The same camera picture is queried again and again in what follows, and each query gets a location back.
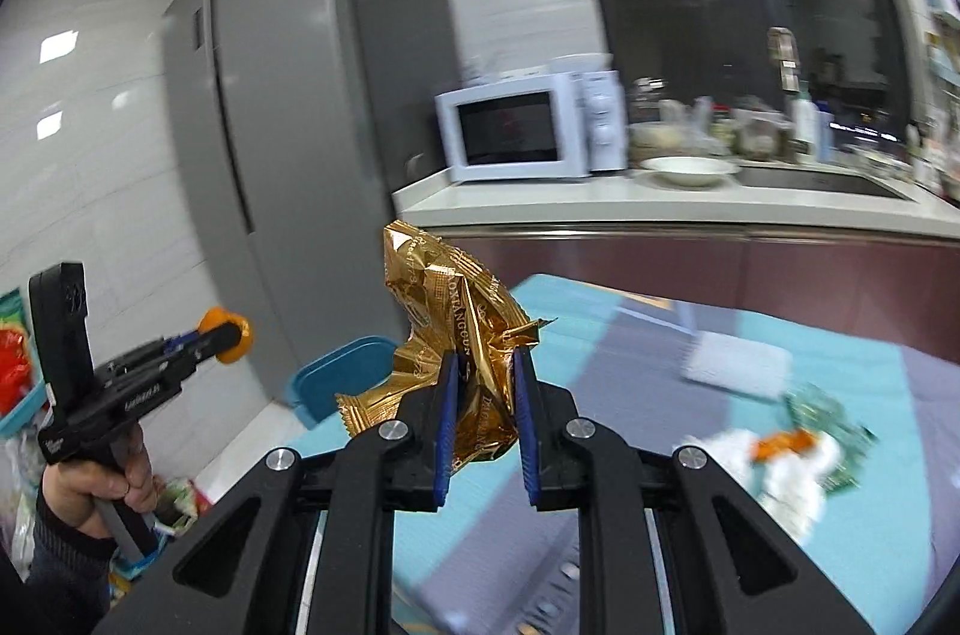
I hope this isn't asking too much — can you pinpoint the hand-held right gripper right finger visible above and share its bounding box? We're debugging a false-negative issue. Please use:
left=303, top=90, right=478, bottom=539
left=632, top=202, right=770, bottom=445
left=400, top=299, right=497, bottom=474
left=512, top=346, right=875, bottom=635

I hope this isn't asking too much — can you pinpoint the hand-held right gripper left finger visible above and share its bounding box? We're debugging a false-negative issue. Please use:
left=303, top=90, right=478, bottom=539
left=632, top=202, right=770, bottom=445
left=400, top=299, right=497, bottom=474
left=94, top=350, right=460, bottom=635

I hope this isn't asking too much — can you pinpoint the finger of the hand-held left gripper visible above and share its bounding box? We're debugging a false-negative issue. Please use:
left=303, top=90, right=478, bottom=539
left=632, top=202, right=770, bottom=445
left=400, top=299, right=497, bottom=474
left=146, top=335, right=227, bottom=385
left=109, top=324, right=215, bottom=373

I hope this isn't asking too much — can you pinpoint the large orange peel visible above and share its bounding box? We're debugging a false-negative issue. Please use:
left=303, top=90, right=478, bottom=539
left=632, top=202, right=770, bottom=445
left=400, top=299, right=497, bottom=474
left=199, top=307, right=254, bottom=366

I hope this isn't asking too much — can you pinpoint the blue plastic bin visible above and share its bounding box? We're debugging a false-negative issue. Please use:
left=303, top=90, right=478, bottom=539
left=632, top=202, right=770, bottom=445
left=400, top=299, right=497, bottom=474
left=283, top=335, right=402, bottom=430

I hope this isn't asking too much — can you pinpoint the gold snack wrapper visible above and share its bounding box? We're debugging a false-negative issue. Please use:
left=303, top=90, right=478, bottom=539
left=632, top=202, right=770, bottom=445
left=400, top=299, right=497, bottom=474
left=335, top=221, right=560, bottom=467

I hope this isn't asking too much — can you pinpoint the white foam fruit net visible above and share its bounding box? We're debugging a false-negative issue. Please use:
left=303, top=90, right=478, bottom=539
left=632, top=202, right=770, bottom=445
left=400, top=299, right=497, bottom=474
left=679, top=333, right=792, bottom=400

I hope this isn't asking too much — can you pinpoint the green candy wrapper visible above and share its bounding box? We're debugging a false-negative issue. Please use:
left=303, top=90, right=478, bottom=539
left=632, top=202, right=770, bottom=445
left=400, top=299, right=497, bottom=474
left=784, top=384, right=878, bottom=495

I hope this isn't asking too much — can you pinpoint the person's left forearm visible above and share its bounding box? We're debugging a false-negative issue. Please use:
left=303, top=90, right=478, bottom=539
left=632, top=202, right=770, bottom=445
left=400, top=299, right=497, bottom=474
left=15, top=492, right=117, bottom=635

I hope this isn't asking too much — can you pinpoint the person's left hand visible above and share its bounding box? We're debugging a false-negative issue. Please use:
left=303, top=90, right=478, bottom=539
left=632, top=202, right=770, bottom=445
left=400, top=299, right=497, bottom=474
left=37, top=421, right=160, bottom=540

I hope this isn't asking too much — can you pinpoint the red snack bag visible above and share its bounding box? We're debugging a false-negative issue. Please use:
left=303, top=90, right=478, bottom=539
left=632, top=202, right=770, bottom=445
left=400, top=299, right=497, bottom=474
left=0, top=288, right=38, bottom=415

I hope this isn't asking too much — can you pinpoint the teal and grey tablecloth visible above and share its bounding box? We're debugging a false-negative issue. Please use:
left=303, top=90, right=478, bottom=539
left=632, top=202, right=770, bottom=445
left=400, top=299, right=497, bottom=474
left=262, top=275, right=960, bottom=635

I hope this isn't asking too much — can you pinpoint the kitchen counter with pink cabinets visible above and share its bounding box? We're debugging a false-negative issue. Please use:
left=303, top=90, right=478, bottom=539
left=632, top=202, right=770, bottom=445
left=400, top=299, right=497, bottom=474
left=391, top=161, right=960, bottom=373

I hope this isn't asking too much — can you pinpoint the small orange peel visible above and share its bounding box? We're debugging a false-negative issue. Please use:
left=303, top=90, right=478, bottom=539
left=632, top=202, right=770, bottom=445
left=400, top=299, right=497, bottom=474
left=752, top=429, right=818, bottom=460

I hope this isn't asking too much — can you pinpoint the grey double-door refrigerator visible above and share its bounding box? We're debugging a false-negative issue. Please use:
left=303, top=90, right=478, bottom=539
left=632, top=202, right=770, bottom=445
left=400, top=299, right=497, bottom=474
left=161, top=0, right=462, bottom=411

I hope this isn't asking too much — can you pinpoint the white microwave oven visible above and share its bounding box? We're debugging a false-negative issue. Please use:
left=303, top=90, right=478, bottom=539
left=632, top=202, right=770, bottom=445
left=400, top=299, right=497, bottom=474
left=435, top=70, right=627, bottom=184

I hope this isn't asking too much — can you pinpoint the white shallow plate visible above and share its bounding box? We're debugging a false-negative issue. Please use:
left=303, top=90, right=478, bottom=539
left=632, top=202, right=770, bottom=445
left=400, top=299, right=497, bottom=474
left=640, top=156, right=740, bottom=188

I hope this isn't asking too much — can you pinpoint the clear bowl with food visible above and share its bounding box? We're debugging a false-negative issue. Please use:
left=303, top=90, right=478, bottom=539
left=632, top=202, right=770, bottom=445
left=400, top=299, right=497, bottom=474
left=628, top=121, right=691, bottom=160

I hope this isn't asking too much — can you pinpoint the glass jar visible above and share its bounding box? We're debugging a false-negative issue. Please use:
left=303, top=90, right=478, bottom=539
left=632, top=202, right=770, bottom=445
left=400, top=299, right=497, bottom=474
left=630, top=78, right=665, bottom=126

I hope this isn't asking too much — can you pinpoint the steel sink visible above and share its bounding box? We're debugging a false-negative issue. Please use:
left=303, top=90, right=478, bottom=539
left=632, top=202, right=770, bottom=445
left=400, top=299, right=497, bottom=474
left=739, top=164, right=912, bottom=201

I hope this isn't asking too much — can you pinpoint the white soap bottle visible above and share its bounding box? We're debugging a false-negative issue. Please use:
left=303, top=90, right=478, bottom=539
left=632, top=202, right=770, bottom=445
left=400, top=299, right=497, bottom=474
left=793, top=80, right=823, bottom=163

